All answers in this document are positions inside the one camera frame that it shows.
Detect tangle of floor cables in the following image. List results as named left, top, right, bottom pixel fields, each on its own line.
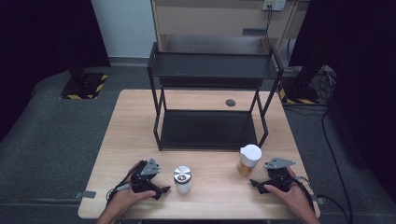
left=283, top=38, right=338, bottom=102

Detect thin black floor cable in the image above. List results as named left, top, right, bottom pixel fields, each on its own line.
left=320, top=105, right=355, bottom=224

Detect amber jar with white lid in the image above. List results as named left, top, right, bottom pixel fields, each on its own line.
left=236, top=143, right=263, bottom=177

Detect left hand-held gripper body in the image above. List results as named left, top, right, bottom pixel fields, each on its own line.
left=130, top=158, right=162, bottom=194

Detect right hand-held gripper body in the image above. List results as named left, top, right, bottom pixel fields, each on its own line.
left=264, top=157, right=296, bottom=192

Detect person's left hand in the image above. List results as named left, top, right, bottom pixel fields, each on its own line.
left=107, top=187, right=157, bottom=217

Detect person's right hand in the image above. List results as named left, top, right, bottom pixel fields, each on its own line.
left=263, top=167, right=316, bottom=217

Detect beige wooden cabinet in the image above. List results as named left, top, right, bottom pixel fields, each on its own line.
left=150, top=0, right=311, bottom=58

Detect left hand-held gripper cable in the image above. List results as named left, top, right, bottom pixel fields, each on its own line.
left=106, top=182, right=133, bottom=206

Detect dark curtain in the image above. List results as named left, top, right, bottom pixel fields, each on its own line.
left=0, top=0, right=112, bottom=142
left=289, top=0, right=396, bottom=195

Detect black two-tier metal rack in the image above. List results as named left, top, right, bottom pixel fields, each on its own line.
left=147, top=41, right=285, bottom=153

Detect glass jar with silver lid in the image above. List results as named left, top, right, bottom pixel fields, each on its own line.
left=173, top=165, right=193, bottom=195

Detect white wall power outlet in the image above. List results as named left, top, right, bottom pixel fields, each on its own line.
left=262, top=0, right=287, bottom=12

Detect black plugged power cables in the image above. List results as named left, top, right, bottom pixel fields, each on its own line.
left=263, top=5, right=275, bottom=52

